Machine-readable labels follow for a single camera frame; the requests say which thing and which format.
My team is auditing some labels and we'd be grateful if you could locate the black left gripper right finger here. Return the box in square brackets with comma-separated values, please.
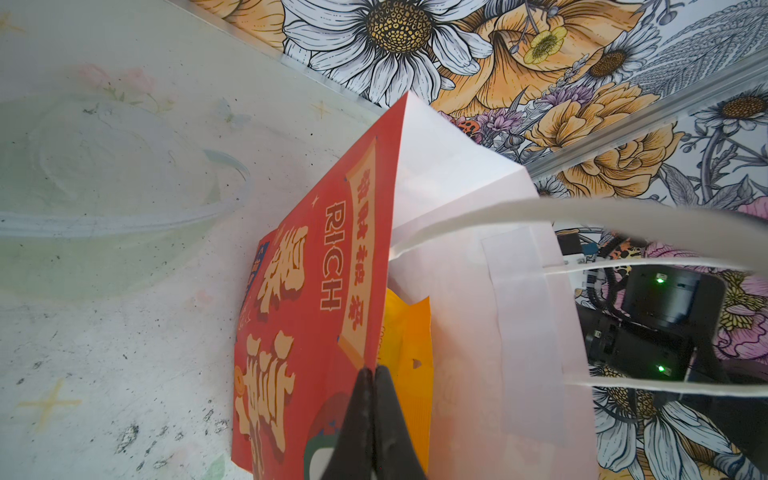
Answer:
[373, 365, 427, 480]

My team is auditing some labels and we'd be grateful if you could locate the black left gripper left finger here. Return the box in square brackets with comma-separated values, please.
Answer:
[321, 367, 375, 480]

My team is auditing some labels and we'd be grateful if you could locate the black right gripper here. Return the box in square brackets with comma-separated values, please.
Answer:
[557, 230, 767, 479]

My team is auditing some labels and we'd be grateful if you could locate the clear plastic bowl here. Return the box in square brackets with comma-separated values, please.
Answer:
[1, 94, 253, 301]

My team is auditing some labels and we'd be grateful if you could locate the red white paper bag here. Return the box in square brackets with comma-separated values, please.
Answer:
[231, 94, 767, 479]

